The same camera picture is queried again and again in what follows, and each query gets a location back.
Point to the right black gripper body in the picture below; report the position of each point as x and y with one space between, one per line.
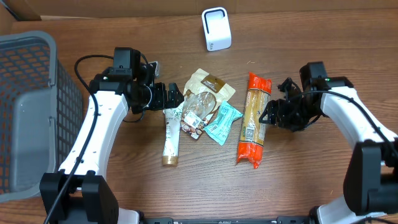
297 114

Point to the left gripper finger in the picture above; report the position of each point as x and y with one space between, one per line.
174 100
173 90

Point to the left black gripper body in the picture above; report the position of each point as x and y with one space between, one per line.
157 97

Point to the white tube with gold cap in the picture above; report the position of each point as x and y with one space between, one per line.
172 135

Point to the orange spaghetti pasta packet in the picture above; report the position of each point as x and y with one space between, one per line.
251 140

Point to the beige nut snack pouch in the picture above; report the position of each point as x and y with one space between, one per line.
203 95

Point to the teal snack bar wrapper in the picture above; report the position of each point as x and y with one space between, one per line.
219 129

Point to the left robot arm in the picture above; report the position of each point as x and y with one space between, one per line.
78 191

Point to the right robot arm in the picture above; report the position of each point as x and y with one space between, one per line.
370 184

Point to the white barcode scanner stand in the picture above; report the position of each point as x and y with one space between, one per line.
216 29

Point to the grey plastic shopping basket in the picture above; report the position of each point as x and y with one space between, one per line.
41 113

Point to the cardboard panel backdrop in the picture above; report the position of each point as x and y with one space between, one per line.
36 10

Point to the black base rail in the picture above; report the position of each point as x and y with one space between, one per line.
278 220

